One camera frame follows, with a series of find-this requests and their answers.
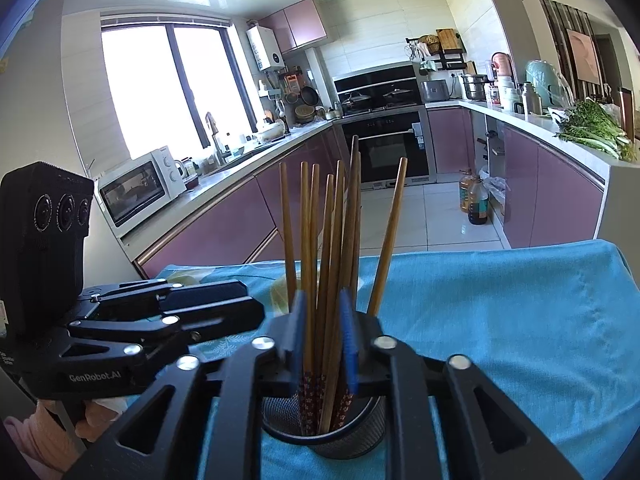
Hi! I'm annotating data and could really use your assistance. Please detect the left hand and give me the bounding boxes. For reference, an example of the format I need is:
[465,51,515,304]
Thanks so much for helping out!
[2,398,127,479]

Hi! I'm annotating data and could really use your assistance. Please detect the black mesh utensil cup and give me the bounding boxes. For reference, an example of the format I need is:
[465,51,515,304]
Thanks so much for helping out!
[260,309,388,461]

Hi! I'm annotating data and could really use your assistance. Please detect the blue floral tablecloth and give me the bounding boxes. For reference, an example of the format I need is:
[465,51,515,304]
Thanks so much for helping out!
[124,237,634,480]

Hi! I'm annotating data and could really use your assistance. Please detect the white microwave oven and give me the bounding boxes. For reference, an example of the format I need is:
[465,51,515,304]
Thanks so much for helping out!
[96,146,186,237]

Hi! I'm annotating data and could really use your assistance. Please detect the leaning wooden chopstick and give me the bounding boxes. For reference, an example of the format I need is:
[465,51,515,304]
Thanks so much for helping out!
[367,157,408,316]

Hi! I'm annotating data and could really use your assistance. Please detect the cooking oil bottle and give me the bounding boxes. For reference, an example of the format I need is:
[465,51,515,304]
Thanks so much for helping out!
[459,169,476,212]

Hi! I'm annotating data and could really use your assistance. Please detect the green leafy vegetables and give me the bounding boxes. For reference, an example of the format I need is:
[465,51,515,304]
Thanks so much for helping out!
[556,100,637,162]

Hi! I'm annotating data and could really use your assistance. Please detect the built-in black oven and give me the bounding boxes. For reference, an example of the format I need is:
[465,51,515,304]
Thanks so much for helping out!
[333,62,437,190]

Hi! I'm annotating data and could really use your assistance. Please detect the white water heater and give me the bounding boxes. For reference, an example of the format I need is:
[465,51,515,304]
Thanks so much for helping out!
[246,25,284,72]

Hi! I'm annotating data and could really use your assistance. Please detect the steel stock pot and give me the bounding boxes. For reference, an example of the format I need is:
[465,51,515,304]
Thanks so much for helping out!
[459,74,489,102]

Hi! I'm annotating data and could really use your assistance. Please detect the mint green appliance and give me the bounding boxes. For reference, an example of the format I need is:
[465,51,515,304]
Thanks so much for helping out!
[525,60,575,108]

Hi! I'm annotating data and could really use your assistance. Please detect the pink kettle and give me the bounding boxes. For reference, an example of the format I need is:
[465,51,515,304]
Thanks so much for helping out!
[490,52,515,81]

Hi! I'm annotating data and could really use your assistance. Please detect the pink upper cabinet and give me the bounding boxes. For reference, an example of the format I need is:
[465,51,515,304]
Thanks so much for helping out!
[258,0,329,53]

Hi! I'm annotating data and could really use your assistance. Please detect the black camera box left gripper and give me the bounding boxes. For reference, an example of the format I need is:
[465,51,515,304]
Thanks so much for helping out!
[1,162,93,365]

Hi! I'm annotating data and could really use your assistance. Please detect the black wall rack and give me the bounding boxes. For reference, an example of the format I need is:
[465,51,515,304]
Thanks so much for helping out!
[405,28,466,73]

